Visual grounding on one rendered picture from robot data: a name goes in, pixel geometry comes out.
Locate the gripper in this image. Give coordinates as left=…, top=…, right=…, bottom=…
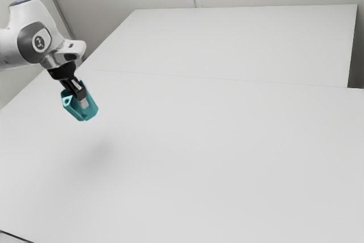
left=47, top=61, right=89, bottom=110

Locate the teal faceted mug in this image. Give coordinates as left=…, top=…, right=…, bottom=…
left=60, top=79, right=100, bottom=122

